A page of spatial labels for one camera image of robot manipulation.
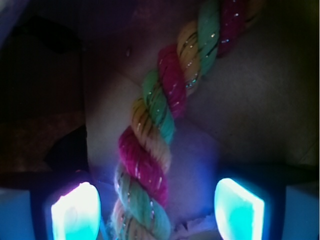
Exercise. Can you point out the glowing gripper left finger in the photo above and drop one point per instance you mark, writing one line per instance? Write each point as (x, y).
(71, 212)

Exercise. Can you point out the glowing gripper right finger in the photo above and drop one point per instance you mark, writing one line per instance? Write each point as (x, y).
(245, 210)

